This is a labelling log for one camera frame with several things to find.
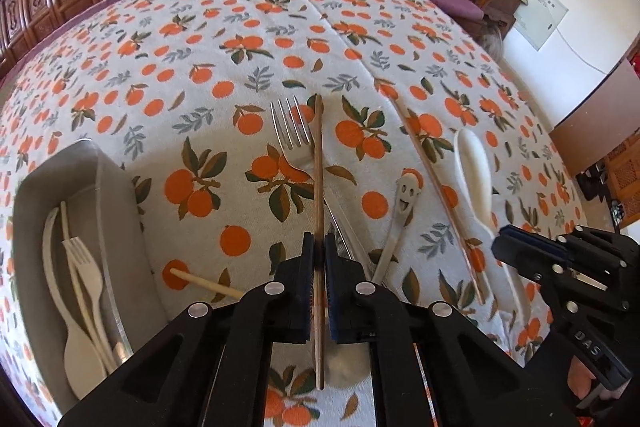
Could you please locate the cream plastic spoon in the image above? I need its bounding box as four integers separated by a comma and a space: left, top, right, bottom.
42, 208, 106, 399

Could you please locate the cream plastic fork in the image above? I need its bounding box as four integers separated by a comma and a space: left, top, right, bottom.
70, 236, 117, 373

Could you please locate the brown wooden chopstick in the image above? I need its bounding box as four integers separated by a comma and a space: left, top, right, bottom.
392, 98, 487, 305
311, 94, 326, 390

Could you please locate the right hand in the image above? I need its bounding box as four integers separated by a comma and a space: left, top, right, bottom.
567, 357, 596, 400

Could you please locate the white ceramic spoon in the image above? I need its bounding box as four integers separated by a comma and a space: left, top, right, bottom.
454, 129, 532, 324

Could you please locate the smiley face cream spoon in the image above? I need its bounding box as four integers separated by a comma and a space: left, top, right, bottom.
372, 171, 421, 284

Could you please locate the grey metal tray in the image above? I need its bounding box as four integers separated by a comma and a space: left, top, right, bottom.
13, 140, 167, 413

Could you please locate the white plastic bag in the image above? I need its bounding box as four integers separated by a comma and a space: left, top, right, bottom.
476, 23, 503, 63

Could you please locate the white electrical panel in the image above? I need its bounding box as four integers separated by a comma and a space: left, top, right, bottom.
514, 0, 568, 51

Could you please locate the wooden side table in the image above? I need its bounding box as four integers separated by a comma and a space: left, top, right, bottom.
483, 0, 528, 38

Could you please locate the stainless steel fork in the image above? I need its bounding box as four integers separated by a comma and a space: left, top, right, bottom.
270, 98, 372, 280

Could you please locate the orange-print tablecloth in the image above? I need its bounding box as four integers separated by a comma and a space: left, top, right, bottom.
1, 0, 582, 426

